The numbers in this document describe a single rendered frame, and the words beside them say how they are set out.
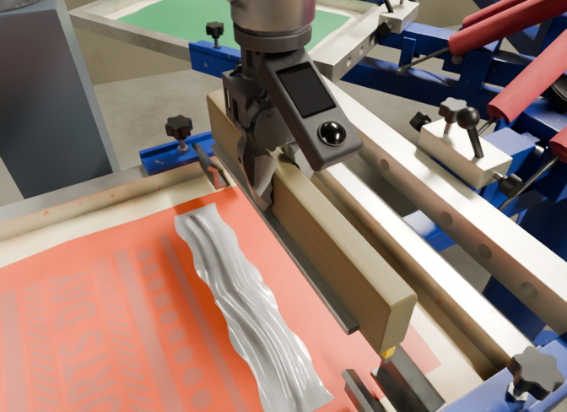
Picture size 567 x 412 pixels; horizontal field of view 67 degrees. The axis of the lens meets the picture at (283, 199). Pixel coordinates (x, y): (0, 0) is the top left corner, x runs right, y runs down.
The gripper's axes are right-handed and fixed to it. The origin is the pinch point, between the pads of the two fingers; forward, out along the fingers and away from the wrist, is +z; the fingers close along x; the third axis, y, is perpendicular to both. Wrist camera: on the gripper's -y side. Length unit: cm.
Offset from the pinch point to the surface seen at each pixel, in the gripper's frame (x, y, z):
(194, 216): 7.3, 16.1, 13.7
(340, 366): 0.7, -15.3, 14.1
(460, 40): -59, 29, 3
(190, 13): -22, 103, 14
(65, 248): 26.4, 19.2, 14.1
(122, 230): 18.0, 19.0, 14.1
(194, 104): -48, 211, 110
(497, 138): -40.1, 1.3, 5.5
